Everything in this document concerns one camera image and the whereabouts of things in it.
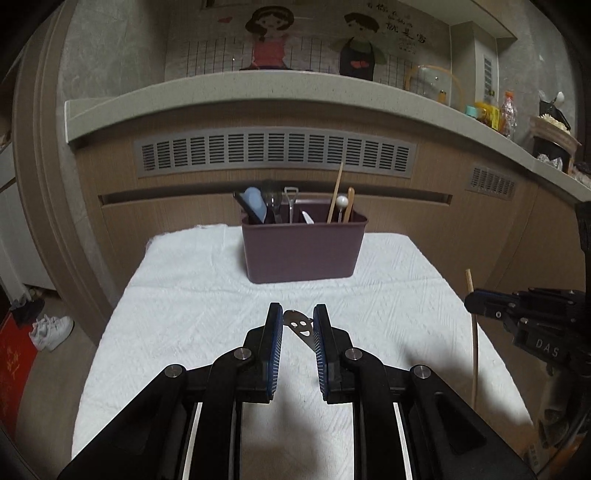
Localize small grey vent grille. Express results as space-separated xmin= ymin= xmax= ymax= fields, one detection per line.
xmin=471 ymin=166 xmax=518 ymax=200

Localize maroon plastic utensil holder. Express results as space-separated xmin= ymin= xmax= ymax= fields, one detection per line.
xmin=241 ymin=199 xmax=369 ymax=284

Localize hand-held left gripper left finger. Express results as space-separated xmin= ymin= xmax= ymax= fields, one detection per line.
xmin=58 ymin=302 xmax=283 ymax=480

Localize white textured table cloth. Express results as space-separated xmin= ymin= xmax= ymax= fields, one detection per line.
xmin=74 ymin=225 xmax=534 ymax=480

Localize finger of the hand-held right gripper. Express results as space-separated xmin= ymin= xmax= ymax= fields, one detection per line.
xmin=516 ymin=287 xmax=583 ymax=308
xmin=464 ymin=290 xmax=525 ymax=324

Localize wooden chopstick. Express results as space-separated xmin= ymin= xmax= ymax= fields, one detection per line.
xmin=465 ymin=270 xmax=480 ymax=409
xmin=327 ymin=161 xmax=345 ymax=224

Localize yellow jar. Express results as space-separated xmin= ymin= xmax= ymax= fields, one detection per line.
xmin=475 ymin=102 xmax=502 ymax=130

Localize glass lid with yellow rim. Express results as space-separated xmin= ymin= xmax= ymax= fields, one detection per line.
xmin=404 ymin=65 xmax=464 ymax=112

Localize beige woven basket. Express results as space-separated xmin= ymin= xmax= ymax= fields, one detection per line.
xmin=530 ymin=114 xmax=583 ymax=148

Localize dark shoes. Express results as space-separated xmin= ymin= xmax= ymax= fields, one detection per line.
xmin=9 ymin=298 xmax=45 ymax=325

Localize black spoon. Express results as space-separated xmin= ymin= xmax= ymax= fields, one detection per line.
xmin=233 ymin=191 xmax=260 ymax=225

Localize white sneaker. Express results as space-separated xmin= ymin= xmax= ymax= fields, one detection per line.
xmin=30 ymin=315 xmax=75 ymax=352

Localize long grey vent grille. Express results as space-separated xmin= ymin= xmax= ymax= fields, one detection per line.
xmin=134 ymin=129 xmax=417 ymax=180

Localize black pot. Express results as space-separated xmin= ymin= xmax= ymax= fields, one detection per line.
xmin=533 ymin=137 xmax=571 ymax=169

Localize red cardboard box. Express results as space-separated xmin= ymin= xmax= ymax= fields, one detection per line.
xmin=0 ymin=314 xmax=40 ymax=423

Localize blue plastic spoon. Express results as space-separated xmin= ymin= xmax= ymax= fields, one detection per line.
xmin=244 ymin=187 xmax=269 ymax=223

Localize wooden counter cabinet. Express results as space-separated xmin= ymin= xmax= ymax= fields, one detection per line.
xmin=69 ymin=111 xmax=591 ymax=333

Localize white shelf unit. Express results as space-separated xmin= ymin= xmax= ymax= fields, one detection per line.
xmin=0 ymin=138 xmax=51 ymax=291

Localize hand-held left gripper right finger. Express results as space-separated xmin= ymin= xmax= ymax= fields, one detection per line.
xmin=313 ymin=303 xmax=536 ymax=480

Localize clear bottle with orange cap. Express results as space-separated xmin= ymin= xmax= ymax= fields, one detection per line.
xmin=501 ymin=90 xmax=519 ymax=138

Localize black object with white top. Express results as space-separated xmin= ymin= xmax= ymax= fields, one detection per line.
xmin=539 ymin=91 xmax=571 ymax=123

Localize cartoon wall poster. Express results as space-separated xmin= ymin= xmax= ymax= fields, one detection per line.
xmin=164 ymin=0 xmax=451 ymax=86

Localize metal spoon with smiley handle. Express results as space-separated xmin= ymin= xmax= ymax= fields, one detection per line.
xmin=283 ymin=309 xmax=319 ymax=352

